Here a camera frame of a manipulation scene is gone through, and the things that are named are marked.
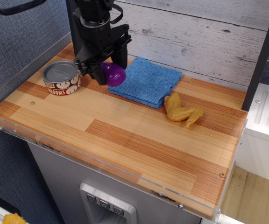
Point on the grey dispenser panel with buttons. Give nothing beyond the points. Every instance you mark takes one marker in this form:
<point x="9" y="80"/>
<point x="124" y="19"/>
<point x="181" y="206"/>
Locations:
<point x="104" y="208"/>

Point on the purple toy brinjal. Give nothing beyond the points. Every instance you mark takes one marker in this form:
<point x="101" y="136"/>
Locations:
<point x="115" y="75"/>

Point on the dark grey right post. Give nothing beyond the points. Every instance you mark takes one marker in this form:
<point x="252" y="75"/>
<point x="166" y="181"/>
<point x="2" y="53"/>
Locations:
<point x="257" y="74"/>

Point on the yellow object at corner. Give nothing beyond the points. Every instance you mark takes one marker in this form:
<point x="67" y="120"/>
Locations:
<point x="13" y="219"/>

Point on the yellow toy chicken wing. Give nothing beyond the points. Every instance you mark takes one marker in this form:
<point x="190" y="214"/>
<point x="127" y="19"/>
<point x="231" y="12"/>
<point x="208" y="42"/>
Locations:
<point x="175" y="111"/>

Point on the mushroom tin can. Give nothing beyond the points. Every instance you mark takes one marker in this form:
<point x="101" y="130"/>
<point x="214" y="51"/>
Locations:
<point x="61" y="78"/>

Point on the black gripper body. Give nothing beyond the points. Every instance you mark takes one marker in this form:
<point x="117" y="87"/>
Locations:
<point x="100" y="41"/>

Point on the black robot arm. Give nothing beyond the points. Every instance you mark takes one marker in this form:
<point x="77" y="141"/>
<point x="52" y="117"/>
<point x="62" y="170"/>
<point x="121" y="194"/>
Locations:
<point x="98" y="12"/>

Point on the white toy sink counter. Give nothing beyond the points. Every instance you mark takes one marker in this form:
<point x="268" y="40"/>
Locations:
<point x="252" y="153"/>

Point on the blue folded napkin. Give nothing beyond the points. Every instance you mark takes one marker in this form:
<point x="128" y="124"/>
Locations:
<point x="147" y="83"/>

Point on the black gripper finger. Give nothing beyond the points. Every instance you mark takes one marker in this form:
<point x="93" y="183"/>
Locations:
<point x="97" y="73"/>
<point x="119" y="56"/>

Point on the silver toy fridge front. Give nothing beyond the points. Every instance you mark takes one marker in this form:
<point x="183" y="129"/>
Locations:
<point x="63" y="177"/>

